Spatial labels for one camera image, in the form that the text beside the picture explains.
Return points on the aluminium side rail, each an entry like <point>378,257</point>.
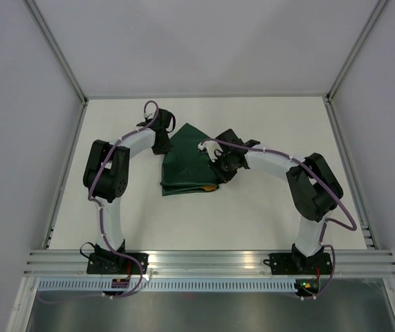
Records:
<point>66,165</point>
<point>352,179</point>

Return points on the aluminium front frame rail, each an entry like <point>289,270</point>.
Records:
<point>203,263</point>

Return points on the orange plastic fork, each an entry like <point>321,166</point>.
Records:
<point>210,188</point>

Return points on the white slotted cable duct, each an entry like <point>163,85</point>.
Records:
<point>188,285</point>

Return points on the dark green cloth napkin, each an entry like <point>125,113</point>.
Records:
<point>185,168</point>

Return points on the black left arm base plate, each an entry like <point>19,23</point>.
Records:
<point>107,263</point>

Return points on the aluminium frame post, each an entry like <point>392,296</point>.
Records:
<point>359,43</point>
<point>35,12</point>

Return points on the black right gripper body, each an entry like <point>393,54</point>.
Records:
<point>224,167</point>

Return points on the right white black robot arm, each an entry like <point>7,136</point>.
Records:
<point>314,189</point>

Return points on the left aluminium side rail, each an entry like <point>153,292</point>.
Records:
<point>66,165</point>

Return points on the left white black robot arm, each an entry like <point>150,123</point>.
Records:
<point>106,176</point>

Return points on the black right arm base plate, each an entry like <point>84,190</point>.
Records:
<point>283,263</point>

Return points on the left aluminium frame post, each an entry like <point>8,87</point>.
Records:
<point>35,12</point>

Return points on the right aluminium frame post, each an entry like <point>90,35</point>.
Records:
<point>359,43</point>

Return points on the right aluminium side rail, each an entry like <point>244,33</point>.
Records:
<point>352,179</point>

